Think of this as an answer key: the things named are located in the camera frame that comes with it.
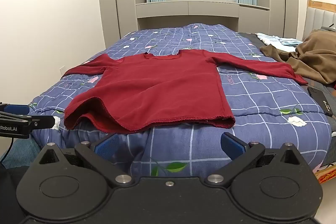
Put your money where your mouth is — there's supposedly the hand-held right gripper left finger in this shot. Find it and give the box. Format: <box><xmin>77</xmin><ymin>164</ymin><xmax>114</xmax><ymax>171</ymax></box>
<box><xmin>39</xmin><ymin>133</ymin><xmax>133</xmax><ymax>186</ymax></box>

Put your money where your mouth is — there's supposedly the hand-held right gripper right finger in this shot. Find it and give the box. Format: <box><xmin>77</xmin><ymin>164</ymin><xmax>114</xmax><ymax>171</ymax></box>
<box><xmin>206</xmin><ymin>132</ymin><xmax>301</xmax><ymax>186</ymax></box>

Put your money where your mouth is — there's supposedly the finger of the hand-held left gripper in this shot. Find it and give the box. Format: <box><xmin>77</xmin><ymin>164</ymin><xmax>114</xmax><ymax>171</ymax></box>
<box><xmin>0</xmin><ymin>103</ymin><xmax>30</xmax><ymax>117</ymax></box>
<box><xmin>25</xmin><ymin>115</ymin><xmax>56</xmax><ymax>133</ymax></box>

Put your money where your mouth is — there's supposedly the red long-sleeved sweater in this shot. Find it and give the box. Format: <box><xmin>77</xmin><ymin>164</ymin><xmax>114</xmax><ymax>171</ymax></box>
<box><xmin>61</xmin><ymin>49</ymin><xmax>308</xmax><ymax>133</ymax></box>

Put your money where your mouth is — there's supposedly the blue floral checked quilt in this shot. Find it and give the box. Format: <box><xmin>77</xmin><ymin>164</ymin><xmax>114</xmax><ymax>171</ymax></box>
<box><xmin>28</xmin><ymin>23</ymin><xmax>332</xmax><ymax>185</ymax></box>

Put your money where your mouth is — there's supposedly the orange cardboard box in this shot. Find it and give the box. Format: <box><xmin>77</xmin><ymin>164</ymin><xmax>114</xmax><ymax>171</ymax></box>
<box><xmin>314</xmin><ymin>164</ymin><xmax>336</xmax><ymax>185</ymax></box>

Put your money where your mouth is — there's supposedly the black phone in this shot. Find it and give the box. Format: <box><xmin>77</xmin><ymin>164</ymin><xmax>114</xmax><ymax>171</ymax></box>
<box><xmin>307</xmin><ymin>86</ymin><xmax>334</xmax><ymax>117</ymax></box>

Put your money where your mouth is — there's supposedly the light blue patterned cloth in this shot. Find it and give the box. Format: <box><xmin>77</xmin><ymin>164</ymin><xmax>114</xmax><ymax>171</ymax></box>
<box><xmin>255</xmin><ymin>32</ymin><xmax>305</xmax><ymax>47</ymax></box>

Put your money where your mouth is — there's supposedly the brown garment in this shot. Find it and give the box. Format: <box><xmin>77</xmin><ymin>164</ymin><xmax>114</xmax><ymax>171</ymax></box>
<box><xmin>259</xmin><ymin>28</ymin><xmax>336</xmax><ymax>88</ymax></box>

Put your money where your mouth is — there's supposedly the beige window cabinet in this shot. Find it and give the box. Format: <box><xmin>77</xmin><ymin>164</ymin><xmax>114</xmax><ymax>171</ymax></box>
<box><xmin>135</xmin><ymin>0</ymin><xmax>271</xmax><ymax>30</ymax></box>

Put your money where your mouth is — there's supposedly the black cable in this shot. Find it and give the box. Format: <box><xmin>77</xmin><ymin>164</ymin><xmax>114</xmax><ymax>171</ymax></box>
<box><xmin>0</xmin><ymin>137</ymin><xmax>14</xmax><ymax>165</ymax></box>

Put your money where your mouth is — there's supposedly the padded headboard with wooden frame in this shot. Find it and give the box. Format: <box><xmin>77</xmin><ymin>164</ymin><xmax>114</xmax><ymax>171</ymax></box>
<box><xmin>302</xmin><ymin>0</ymin><xmax>336</xmax><ymax>42</ymax></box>

